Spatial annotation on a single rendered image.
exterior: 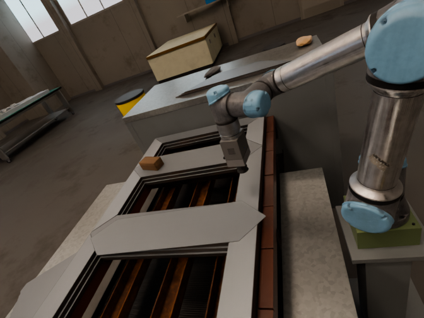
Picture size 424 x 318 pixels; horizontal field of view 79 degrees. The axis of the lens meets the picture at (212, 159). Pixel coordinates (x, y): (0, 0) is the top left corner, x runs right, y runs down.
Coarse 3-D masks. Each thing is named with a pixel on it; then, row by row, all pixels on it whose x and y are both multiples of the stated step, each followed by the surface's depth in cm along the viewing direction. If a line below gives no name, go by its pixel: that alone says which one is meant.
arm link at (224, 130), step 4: (236, 120) 81; (228, 124) 81; (232, 124) 81; (236, 124) 82; (220, 128) 82; (224, 128) 81; (228, 128) 81; (232, 128) 81; (236, 128) 82; (220, 132) 84; (224, 132) 82; (228, 132) 82; (232, 132) 82; (236, 132) 83; (224, 136) 84; (228, 136) 84
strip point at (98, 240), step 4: (116, 220) 113; (112, 224) 111; (104, 228) 111; (108, 228) 110; (100, 232) 109; (104, 232) 109; (108, 232) 108; (96, 236) 108; (100, 236) 107; (104, 236) 107; (92, 240) 107; (96, 240) 106; (100, 240) 105; (104, 240) 104; (96, 244) 104; (100, 244) 103; (96, 248) 102; (100, 248) 101; (96, 252) 100
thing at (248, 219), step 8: (240, 208) 92; (248, 208) 91; (240, 216) 89; (248, 216) 88; (256, 216) 87; (240, 224) 86; (248, 224) 85; (256, 224) 84; (240, 232) 84; (248, 232) 83
